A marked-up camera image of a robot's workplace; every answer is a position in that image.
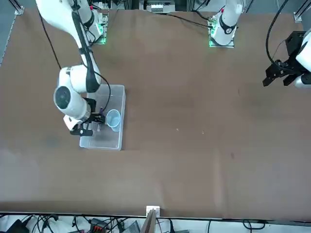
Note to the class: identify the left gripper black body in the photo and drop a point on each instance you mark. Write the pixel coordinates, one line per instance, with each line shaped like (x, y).
(294, 43)

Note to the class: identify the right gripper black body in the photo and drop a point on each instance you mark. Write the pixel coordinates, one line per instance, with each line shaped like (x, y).
(91, 104)

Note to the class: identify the blue mesh pencil holder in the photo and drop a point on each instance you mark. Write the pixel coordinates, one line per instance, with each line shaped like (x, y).
(113, 121)

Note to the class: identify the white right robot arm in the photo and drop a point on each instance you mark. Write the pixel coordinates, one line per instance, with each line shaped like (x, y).
(68, 24)

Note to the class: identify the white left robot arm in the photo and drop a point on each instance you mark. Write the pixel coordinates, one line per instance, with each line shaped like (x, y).
(227, 17)

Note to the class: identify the clear plastic box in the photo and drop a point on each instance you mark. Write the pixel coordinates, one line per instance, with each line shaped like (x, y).
(107, 143)

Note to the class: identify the white socket box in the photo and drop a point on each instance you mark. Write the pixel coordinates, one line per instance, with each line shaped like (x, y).
(156, 210)

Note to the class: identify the black orange power device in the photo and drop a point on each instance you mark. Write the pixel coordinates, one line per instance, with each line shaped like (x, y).
(98, 225)

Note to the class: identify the grey flat pad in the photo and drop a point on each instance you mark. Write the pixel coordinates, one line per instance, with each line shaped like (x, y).
(133, 227)

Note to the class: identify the grey upright board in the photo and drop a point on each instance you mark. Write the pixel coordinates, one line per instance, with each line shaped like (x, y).
(148, 223)

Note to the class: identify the white circuit breaker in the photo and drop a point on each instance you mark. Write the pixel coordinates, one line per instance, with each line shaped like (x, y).
(156, 7)

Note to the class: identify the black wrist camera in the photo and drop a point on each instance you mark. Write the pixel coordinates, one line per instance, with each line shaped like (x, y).
(85, 132)

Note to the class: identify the aluminium frame post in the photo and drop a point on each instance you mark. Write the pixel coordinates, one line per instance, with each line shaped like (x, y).
(300, 13)
(18, 8)

